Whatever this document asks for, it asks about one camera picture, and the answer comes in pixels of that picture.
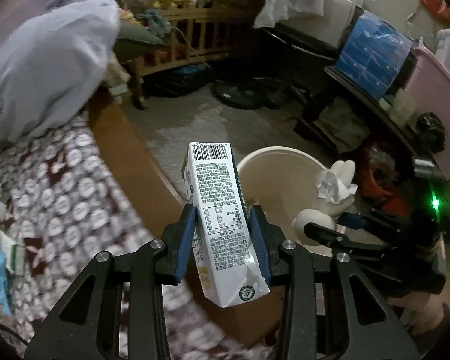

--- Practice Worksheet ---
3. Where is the cream fuzzy sock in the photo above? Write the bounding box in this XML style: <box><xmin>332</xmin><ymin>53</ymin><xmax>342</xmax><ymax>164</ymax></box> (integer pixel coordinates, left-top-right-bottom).
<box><xmin>292</xmin><ymin>160</ymin><xmax>356</xmax><ymax>247</ymax></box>

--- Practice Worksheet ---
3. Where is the white tissue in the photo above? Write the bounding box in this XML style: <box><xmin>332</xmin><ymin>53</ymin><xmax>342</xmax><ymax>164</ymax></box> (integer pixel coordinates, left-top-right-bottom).
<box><xmin>315</xmin><ymin>170</ymin><xmax>358</xmax><ymax>205</ymax></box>

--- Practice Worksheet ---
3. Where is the white milk carton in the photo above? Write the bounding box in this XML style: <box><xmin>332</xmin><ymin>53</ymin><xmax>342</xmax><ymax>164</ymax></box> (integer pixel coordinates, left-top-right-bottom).
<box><xmin>182</xmin><ymin>142</ymin><xmax>270</xmax><ymax>308</ymax></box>

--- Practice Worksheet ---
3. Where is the cream trash bin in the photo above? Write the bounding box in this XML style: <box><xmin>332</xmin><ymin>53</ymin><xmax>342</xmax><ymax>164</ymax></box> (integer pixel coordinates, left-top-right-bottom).
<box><xmin>236</xmin><ymin>146</ymin><xmax>332</xmax><ymax>257</ymax></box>

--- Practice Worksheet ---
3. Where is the person right hand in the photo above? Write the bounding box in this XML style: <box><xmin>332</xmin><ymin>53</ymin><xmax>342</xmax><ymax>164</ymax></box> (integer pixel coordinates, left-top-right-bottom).
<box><xmin>387</xmin><ymin>292</ymin><xmax>450</xmax><ymax>336</ymax></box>

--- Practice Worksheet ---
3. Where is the patterned bed cover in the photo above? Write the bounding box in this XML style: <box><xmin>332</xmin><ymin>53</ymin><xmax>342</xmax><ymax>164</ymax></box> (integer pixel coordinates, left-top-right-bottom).
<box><xmin>0</xmin><ymin>116</ymin><xmax>152</xmax><ymax>352</ymax></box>

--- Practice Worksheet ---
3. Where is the pink storage tub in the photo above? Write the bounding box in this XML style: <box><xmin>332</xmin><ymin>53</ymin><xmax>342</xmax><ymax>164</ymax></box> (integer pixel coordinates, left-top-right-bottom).
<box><xmin>405</xmin><ymin>42</ymin><xmax>450</xmax><ymax>180</ymax></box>

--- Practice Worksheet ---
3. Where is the black fan base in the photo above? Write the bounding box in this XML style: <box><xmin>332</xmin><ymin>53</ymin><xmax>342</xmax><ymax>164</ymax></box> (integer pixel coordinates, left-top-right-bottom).
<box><xmin>210</xmin><ymin>77</ymin><xmax>286</xmax><ymax>110</ymax></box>

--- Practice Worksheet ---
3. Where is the blue plastic drawer box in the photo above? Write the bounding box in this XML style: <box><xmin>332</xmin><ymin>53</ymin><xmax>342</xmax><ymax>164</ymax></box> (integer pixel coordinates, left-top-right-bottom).
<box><xmin>335</xmin><ymin>10</ymin><xmax>413</xmax><ymax>100</ymax></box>

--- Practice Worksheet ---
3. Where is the lavender blanket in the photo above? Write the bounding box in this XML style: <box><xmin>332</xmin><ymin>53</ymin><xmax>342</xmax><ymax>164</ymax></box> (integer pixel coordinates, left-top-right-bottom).
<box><xmin>0</xmin><ymin>0</ymin><xmax>120</xmax><ymax>152</ymax></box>

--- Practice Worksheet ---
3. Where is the wooden crib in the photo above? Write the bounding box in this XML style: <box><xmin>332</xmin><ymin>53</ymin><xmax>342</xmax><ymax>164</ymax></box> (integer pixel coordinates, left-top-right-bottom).
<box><xmin>114</xmin><ymin>0</ymin><xmax>264</xmax><ymax>110</ymax></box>

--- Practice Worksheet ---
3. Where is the wooden bed frame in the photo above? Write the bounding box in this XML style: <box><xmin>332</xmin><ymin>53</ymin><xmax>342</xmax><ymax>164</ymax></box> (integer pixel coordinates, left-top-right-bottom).
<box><xmin>87</xmin><ymin>86</ymin><xmax>283</xmax><ymax>359</ymax></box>

